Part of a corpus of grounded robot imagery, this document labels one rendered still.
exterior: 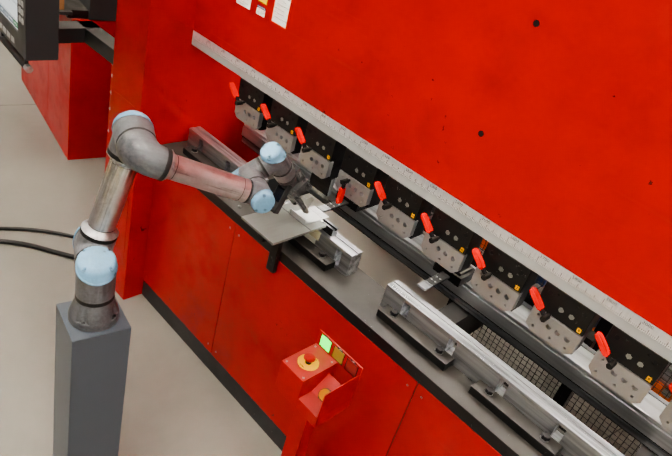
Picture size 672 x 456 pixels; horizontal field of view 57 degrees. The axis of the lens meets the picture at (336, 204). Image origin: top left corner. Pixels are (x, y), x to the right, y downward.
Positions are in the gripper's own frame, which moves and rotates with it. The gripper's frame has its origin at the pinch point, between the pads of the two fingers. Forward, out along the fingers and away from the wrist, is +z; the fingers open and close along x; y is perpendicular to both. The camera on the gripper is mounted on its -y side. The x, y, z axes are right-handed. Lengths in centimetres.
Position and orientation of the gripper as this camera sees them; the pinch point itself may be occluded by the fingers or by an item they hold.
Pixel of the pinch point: (299, 208)
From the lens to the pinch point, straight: 230.1
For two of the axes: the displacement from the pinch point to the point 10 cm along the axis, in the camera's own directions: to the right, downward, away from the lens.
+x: -6.8, -5.1, 5.3
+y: 6.8, -7.0, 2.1
